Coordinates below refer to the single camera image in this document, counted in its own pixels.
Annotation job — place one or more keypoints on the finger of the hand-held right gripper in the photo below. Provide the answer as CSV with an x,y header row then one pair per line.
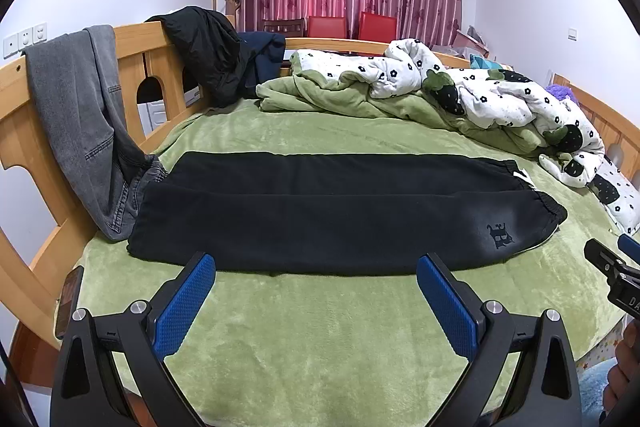
x,y
631,246
602,256

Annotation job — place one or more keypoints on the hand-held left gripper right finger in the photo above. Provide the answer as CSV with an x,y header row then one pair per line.
x,y
450,307

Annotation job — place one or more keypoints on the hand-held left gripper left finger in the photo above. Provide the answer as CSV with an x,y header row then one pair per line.
x,y
185,307

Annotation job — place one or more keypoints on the black pants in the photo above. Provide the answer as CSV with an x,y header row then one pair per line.
x,y
300,217

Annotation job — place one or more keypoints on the person's right hand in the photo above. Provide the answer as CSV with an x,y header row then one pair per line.
x,y
627,367

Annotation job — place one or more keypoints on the floral pillow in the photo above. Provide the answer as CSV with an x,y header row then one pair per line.
x,y
617,197

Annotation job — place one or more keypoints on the person's leg in blue jeans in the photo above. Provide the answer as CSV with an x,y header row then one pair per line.
x,y
595,392

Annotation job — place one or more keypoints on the dark phone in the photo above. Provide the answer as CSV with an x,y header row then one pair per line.
x,y
70,302

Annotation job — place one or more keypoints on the green fleece blanket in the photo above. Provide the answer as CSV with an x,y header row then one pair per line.
x,y
325,332

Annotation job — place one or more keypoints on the purple plush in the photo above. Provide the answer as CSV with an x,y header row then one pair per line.
x,y
560,93

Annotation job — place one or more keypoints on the grey jeans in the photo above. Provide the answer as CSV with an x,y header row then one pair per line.
x,y
75,107

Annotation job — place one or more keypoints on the green and white floral quilt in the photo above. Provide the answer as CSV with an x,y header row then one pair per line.
x,y
400,77

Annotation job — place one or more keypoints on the pile of boxes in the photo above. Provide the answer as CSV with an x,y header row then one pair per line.
x,y
472,42

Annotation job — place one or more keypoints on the black jacket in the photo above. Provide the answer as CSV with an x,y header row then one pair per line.
x,y
210,52

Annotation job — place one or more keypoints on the navy garment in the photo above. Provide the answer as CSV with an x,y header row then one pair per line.
x,y
265,57

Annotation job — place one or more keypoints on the red chair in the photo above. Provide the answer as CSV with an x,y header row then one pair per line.
x,y
378,27
326,28

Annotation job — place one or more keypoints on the dark wooden chair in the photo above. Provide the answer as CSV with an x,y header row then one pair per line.
x,y
284,26

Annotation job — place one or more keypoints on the wooden coat rack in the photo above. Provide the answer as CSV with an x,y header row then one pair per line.
x,y
231,2

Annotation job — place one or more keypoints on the wooden bed frame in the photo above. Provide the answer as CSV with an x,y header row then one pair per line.
x,y
132,72

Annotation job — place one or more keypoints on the white wall switch plate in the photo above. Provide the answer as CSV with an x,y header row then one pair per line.
x,y
10,46
39,33
25,39

